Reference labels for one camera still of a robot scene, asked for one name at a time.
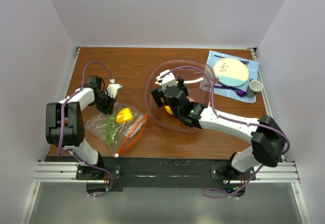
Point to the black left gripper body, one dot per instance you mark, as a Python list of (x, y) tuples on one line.
[(104, 103)]

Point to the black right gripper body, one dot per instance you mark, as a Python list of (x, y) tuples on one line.
[(157, 94)]

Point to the yellow fake lemon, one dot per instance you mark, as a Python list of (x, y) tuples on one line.
[(168, 110)]

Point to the yellow fake pepper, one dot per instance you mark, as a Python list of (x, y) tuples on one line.
[(124, 116)]

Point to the clear zip top bag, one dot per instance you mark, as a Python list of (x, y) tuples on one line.
[(127, 134)]

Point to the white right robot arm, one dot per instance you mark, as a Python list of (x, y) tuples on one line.
[(267, 141)]

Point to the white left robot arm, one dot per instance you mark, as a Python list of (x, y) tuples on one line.
[(65, 127)]

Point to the green fake grapes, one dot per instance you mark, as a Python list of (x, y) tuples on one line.
[(110, 130)]

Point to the clear plastic bowl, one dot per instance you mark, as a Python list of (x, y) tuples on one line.
[(197, 78)]

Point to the blue checked cloth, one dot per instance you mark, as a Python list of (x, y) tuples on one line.
[(252, 66)]

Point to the purple fork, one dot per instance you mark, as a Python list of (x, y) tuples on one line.
[(221, 85)]

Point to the cream and blue plate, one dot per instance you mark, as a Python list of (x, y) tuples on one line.
[(231, 72)]

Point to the purple spoon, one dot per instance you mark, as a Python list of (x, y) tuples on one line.
[(229, 92)]

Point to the grey white mug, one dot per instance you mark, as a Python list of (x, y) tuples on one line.
[(254, 87)]

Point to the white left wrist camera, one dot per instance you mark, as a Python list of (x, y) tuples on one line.
[(114, 89)]

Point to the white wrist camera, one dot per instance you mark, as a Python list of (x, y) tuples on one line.
[(166, 79), (114, 89)]

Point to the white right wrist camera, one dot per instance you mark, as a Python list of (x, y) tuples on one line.
[(166, 79)]

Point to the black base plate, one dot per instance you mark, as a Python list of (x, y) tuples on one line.
[(129, 172)]

